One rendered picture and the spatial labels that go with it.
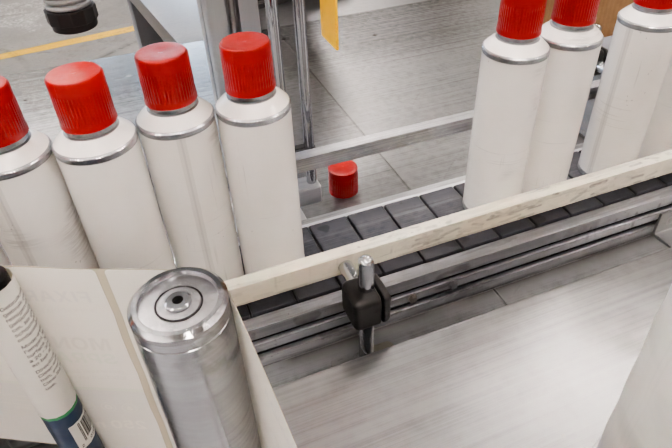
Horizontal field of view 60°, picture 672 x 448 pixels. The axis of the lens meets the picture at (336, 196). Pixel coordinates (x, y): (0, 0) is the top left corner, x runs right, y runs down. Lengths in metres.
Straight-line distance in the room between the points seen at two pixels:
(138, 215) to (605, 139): 0.42
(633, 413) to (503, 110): 0.26
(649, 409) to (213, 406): 0.18
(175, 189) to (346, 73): 0.55
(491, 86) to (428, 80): 0.42
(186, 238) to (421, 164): 0.36
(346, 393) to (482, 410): 0.09
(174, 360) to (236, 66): 0.21
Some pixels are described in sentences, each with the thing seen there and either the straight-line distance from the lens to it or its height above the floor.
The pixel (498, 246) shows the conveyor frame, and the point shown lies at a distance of 0.53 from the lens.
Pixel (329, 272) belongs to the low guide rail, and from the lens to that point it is 0.46.
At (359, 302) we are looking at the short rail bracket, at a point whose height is 0.92.
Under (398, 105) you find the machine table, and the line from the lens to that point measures 0.83.
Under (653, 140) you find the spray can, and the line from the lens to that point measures 0.65.
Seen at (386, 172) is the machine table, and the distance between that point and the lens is 0.69.
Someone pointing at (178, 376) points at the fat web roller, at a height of 1.05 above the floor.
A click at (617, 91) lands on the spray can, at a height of 0.98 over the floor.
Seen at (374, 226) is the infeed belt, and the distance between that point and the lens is 0.54.
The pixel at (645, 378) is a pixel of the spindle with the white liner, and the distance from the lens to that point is 0.29.
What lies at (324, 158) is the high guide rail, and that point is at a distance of 0.49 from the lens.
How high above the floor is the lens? 1.23
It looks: 38 degrees down
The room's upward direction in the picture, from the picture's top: 2 degrees counter-clockwise
